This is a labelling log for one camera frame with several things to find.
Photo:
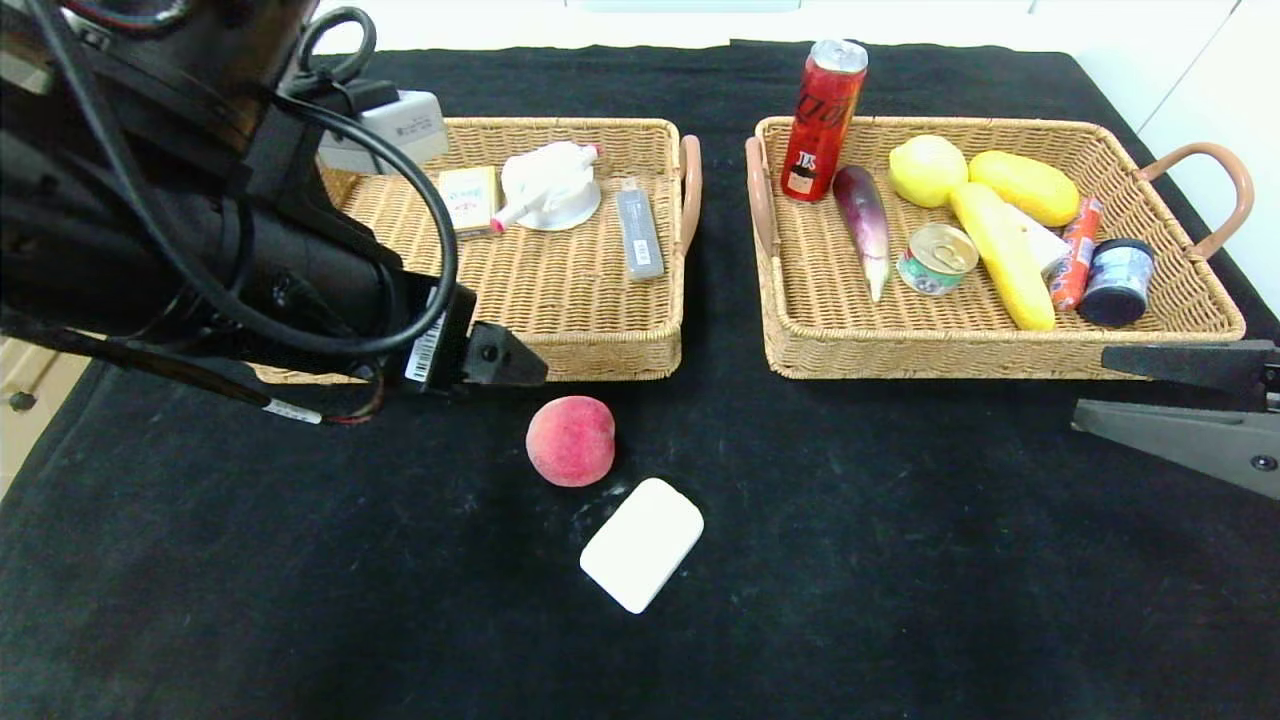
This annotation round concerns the white soap bar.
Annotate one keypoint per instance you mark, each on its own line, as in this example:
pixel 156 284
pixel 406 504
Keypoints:
pixel 642 545

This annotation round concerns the yellow mango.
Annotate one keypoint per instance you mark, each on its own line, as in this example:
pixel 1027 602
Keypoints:
pixel 1028 188

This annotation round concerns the black tablecloth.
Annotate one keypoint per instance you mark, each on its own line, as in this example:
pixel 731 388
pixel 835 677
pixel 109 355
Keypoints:
pixel 500 680

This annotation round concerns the translucent grey plastic case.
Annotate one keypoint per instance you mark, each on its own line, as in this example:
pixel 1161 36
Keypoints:
pixel 640 235

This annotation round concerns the white table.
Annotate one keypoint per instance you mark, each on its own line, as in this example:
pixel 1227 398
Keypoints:
pixel 600 25

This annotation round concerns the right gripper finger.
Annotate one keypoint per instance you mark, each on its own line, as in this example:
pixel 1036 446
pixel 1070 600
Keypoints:
pixel 1200 362
pixel 1200 440

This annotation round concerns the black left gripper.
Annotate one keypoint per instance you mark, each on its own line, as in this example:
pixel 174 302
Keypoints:
pixel 437 340

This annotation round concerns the purple eggplant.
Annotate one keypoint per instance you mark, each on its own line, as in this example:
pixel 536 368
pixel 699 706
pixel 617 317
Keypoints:
pixel 862 220

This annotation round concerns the dark blue yogurt cup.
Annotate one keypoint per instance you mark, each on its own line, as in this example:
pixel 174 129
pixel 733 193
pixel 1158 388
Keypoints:
pixel 1117 285

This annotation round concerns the red wrapped sausage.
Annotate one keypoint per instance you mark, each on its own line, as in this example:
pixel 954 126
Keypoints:
pixel 1078 250

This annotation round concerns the pink peach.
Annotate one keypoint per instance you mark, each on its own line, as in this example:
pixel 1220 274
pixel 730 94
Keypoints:
pixel 571 442

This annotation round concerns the yellow-green lemon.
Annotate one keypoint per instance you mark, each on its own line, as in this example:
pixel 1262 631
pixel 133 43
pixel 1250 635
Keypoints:
pixel 927 172

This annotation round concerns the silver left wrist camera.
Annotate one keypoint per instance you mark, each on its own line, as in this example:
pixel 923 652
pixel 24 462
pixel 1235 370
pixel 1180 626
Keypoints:
pixel 405 125

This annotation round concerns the playing card box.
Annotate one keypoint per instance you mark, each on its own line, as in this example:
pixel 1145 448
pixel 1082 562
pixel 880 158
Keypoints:
pixel 470 200

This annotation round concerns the pull-tab tin can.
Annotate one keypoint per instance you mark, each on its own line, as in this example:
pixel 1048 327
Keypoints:
pixel 938 260

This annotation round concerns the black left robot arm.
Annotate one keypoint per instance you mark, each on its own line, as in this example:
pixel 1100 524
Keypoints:
pixel 120 200

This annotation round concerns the small white juice carton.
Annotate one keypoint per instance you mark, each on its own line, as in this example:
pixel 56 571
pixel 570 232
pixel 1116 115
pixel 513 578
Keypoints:
pixel 1045 245

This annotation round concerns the yellow banana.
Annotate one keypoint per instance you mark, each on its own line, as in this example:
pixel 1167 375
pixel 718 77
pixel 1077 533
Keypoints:
pixel 1005 255

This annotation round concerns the wooden rack on casters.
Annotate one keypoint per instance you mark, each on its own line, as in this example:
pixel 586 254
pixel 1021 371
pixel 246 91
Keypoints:
pixel 20 402

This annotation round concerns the red soda can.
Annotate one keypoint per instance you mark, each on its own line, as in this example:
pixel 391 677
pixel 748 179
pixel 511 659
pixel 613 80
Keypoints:
pixel 822 118

